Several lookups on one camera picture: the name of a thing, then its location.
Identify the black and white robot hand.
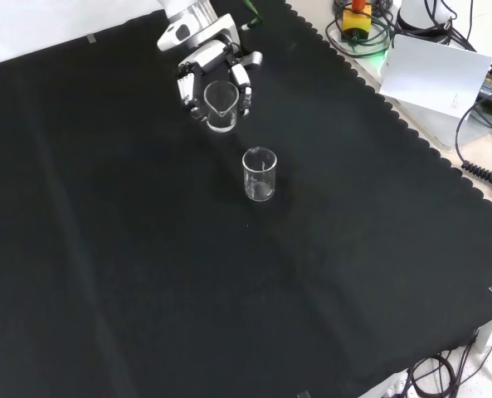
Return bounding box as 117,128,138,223
156,12,265,124

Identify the clear glass beaker with scale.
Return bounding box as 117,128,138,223
203,80,241,133

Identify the yellow stop button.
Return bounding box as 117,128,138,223
341,0,373,43

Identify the white round base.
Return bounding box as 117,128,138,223
396,0,455,36

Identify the black bench cloth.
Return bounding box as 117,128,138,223
0,0,492,398

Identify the pale board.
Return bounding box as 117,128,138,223
378,33,492,122

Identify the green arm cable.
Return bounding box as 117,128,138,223
241,0,264,31

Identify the black ribbed cable plug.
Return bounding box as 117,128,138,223
460,160,492,197

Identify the black cable bundle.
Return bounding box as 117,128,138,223
405,331,492,398

